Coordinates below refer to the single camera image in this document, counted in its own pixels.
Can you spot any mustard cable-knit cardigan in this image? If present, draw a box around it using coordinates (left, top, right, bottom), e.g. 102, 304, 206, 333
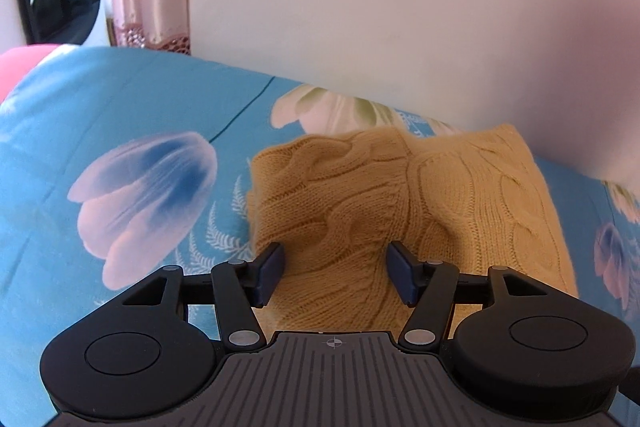
247, 124, 578, 335

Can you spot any pink blanket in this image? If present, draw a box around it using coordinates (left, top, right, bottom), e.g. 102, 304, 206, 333
0, 44, 58, 102

